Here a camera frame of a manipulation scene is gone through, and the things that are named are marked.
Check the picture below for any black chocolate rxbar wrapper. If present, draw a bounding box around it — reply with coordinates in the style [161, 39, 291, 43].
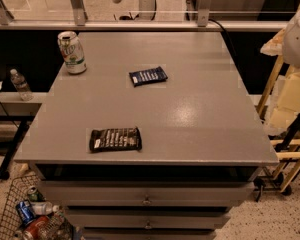
[89, 127, 142, 153]

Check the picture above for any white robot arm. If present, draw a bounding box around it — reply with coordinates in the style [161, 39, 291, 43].
[282, 10, 300, 68]

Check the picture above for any blue blueberry rxbar wrapper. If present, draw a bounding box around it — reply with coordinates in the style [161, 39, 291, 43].
[129, 66, 168, 87]

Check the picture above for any grey drawer cabinet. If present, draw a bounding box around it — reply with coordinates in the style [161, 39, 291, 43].
[16, 32, 277, 240]

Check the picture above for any white green soda can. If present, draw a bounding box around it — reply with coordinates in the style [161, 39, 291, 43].
[57, 31, 87, 74]

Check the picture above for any clear plastic water bottle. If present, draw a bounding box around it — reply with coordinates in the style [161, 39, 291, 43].
[10, 69, 33, 101]

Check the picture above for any plastic bottle in basket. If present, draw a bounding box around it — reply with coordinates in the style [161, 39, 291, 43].
[31, 202, 60, 215]

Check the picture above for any grey side bench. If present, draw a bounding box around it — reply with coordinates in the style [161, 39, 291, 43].
[0, 92, 47, 180]

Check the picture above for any blue soda can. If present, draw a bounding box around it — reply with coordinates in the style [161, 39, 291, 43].
[15, 200, 36, 226]

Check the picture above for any red soda can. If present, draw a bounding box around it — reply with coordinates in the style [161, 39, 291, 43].
[23, 216, 49, 240]

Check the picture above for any metal railing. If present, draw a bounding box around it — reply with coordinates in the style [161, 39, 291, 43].
[0, 0, 300, 30]

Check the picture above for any black cable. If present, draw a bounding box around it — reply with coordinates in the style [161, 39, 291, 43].
[208, 18, 238, 57]

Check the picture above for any yellow wheeled cart frame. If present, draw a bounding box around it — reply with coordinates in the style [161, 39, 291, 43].
[253, 0, 300, 203]

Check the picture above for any wire mesh basket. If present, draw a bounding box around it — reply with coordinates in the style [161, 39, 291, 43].
[0, 174, 74, 240]

